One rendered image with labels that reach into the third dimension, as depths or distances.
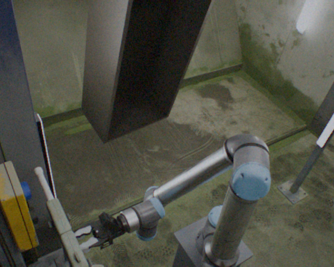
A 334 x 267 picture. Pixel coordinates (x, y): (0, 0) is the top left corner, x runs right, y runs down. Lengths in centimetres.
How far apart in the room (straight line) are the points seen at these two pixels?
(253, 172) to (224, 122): 243
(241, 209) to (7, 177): 74
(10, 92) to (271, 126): 279
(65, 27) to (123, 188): 153
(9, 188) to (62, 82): 236
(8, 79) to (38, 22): 193
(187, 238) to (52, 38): 213
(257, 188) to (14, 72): 90
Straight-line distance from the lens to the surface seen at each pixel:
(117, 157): 293
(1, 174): 92
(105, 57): 197
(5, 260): 114
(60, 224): 128
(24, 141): 149
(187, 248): 182
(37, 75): 314
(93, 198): 267
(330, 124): 260
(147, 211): 133
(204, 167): 128
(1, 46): 122
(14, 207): 90
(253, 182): 106
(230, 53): 413
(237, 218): 123
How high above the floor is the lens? 223
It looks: 43 degrees down
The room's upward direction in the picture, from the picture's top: 9 degrees clockwise
